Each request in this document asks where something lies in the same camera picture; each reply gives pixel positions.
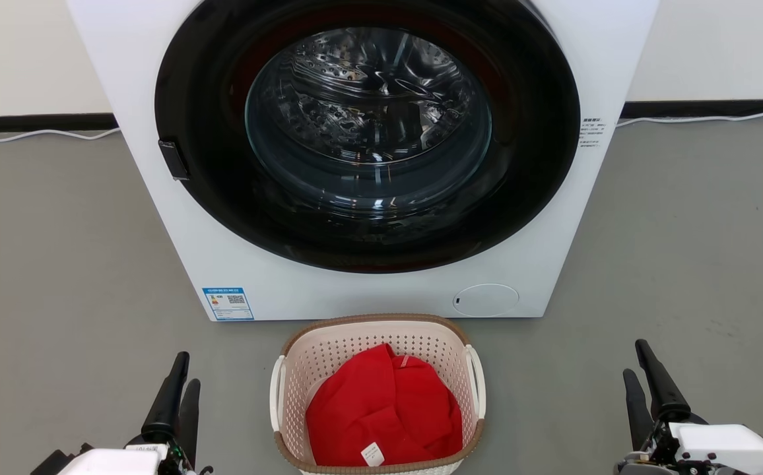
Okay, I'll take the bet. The beige perforated laundry basket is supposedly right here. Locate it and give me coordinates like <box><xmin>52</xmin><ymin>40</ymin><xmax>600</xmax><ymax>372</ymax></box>
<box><xmin>269</xmin><ymin>313</ymin><xmax>487</xmax><ymax>475</ymax></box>

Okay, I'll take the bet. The round white filter cover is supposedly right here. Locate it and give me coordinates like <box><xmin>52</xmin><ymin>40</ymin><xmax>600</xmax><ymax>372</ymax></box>
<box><xmin>453</xmin><ymin>284</ymin><xmax>520</xmax><ymax>318</ymax></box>

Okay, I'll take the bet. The red garment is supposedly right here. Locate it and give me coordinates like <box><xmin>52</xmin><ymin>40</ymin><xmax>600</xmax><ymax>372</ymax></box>
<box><xmin>306</xmin><ymin>343</ymin><xmax>464</xmax><ymax>468</ymax></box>

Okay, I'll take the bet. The white floor cable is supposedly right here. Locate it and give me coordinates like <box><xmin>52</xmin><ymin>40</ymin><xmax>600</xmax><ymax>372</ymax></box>
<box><xmin>616</xmin><ymin>111</ymin><xmax>763</xmax><ymax>128</ymax></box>
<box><xmin>0</xmin><ymin>127</ymin><xmax>121</xmax><ymax>143</ymax></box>

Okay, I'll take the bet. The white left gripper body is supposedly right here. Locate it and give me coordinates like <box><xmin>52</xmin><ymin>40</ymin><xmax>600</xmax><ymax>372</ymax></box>
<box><xmin>58</xmin><ymin>435</ymin><xmax>197</xmax><ymax>475</ymax></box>

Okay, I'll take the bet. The black round washer door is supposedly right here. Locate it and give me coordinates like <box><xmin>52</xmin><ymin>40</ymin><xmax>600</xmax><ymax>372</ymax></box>
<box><xmin>154</xmin><ymin>0</ymin><xmax>581</xmax><ymax>274</ymax></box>

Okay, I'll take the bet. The small printed text label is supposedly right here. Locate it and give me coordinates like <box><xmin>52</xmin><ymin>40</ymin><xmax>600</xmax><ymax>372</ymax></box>
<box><xmin>580</xmin><ymin>117</ymin><xmax>608</xmax><ymax>150</ymax></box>

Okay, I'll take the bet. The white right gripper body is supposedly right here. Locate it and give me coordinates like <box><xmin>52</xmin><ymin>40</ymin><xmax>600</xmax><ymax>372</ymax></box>
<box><xmin>618</xmin><ymin>414</ymin><xmax>763</xmax><ymax>475</ymax></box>

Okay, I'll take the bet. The black door handle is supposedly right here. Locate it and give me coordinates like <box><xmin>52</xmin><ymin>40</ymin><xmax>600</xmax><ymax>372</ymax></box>
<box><xmin>158</xmin><ymin>139</ymin><xmax>190</xmax><ymax>181</ymax></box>

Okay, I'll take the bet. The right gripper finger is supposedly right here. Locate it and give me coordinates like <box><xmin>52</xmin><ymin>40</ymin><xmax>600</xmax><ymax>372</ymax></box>
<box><xmin>635</xmin><ymin>339</ymin><xmax>691</xmax><ymax>423</ymax></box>
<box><xmin>623</xmin><ymin>368</ymin><xmax>653</xmax><ymax>451</ymax></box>

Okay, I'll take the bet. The blue energy label sticker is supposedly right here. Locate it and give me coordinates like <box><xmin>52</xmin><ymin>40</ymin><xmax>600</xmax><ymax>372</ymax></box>
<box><xmin>202</xmin><ymin>287</ymin><xmax>255</xmax><ymax>322</ymax></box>

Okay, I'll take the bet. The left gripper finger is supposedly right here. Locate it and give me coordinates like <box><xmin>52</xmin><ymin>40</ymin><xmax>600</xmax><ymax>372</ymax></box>
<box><xmin>141</xmin><ymin>352</ymin><xmax>190</xmax><ymax>444</ymax></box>
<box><xmin>179</xmin><ymin>379</ymin><xmax>201</xmax><ymax>466</ymax></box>

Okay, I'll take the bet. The steel washer drum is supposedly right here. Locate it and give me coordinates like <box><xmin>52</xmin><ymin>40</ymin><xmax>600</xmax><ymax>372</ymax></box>
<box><xmin>246</xmin><ymin>28</ymin><xmax>493</xmax><ymax>218</ymax></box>

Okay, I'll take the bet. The white front-load washing machine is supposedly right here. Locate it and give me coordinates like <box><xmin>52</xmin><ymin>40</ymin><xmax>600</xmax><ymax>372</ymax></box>
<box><xmin>67</xmin><ymin>0</ymin><xmax>661</xmax><ymax>322</ymax></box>

